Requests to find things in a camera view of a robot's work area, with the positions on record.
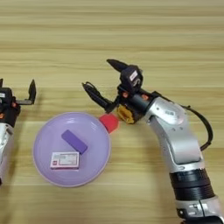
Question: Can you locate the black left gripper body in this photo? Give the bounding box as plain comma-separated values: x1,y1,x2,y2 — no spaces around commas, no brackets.
0,99,33,128

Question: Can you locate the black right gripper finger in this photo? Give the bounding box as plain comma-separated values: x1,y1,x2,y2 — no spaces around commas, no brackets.
82,82,114,112
106,59,130,74

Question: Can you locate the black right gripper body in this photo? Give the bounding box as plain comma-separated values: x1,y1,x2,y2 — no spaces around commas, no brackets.
105,86,156,116

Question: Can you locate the yellow black tape measure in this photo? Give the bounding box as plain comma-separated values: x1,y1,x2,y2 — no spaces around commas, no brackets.
82,81,137,125

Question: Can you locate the red block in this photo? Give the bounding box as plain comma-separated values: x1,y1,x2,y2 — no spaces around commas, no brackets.
98,113,120,134

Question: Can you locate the purple round plate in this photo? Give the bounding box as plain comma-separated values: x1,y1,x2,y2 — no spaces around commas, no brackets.
32,111,112,188

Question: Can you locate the red white card box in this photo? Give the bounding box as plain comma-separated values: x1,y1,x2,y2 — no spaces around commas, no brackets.
50,151,81,171

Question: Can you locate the left gripper white-labelled black box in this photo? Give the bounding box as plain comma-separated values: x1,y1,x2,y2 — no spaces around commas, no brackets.
0,87,13,106

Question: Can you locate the gripper white-labelled black box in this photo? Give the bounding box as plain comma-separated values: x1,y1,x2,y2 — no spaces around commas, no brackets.
0,87,13,106
120,65,144,95

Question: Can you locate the right gripper white-labelled black box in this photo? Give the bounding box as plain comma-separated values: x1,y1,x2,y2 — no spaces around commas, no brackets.
120,65,144,95

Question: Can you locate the purple rectangular block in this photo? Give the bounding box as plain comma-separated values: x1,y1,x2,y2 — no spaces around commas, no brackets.
60,129,88,155

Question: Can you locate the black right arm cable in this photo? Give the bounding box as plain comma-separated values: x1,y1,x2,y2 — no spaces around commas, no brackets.
151,90,214,152

